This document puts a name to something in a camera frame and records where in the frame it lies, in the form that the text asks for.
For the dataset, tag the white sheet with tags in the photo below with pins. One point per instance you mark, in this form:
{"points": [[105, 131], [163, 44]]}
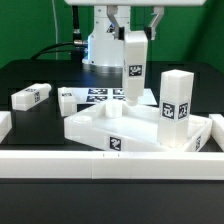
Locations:
{"points": [[96, 95]]}

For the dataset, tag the black vertical cable connector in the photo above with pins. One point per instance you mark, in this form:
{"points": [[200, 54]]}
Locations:
{"points": [[76, 27]]}

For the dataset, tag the white right fence block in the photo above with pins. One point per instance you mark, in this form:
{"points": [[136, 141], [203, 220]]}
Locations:
{"points": [[217, 130]]}

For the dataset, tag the white desk top tray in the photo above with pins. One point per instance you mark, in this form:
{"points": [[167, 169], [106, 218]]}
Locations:
{"points": [[114, 126]]}

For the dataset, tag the white front fence bar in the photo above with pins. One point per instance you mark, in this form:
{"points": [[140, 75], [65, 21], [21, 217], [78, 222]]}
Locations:
{"points": [[111, 165]]}

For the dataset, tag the white left fence block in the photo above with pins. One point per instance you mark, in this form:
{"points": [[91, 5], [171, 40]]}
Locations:
{"points": [[5, 124]]}

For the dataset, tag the white fence block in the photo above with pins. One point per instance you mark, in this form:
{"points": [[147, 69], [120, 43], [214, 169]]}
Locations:
{"points": [[217, 130], [5, 124]]}

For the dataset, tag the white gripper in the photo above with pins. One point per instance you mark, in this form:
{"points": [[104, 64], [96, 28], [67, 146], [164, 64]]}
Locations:
{"points": [[158, 11]]}

